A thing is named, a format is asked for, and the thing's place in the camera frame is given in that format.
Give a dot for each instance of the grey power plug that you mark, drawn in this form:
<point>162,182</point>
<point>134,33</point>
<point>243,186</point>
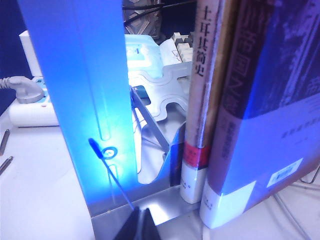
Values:
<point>27,90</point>

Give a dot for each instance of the white grey keyboard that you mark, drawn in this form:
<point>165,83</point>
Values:
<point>183,50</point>

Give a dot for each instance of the white metal bookend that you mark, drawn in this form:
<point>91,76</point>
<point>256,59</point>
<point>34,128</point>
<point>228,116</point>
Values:
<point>160,82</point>

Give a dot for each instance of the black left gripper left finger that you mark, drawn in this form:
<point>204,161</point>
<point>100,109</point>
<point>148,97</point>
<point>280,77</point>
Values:
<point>130,227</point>

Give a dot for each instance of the blue wet wipes packet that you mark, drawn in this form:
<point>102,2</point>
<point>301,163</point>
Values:
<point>140,55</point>

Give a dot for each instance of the grey monitor stand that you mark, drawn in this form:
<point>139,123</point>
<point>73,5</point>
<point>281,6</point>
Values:
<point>147,30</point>

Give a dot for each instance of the blue metal bookend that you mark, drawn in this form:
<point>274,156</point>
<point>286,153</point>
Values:
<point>75,75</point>

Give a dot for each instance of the purple cover book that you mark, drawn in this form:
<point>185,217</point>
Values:
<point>250,125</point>

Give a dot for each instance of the white plastic packet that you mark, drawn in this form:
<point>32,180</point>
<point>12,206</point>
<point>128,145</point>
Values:
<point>170,52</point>

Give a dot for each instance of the beige spine book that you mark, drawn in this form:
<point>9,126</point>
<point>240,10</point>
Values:
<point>197,75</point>

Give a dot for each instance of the white charger block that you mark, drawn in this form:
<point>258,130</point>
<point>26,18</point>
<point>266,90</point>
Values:
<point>27,55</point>

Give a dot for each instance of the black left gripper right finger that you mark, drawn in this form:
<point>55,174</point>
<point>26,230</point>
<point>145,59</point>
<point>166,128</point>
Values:
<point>150,227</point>

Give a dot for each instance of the white power strip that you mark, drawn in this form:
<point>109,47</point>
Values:
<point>32,115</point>

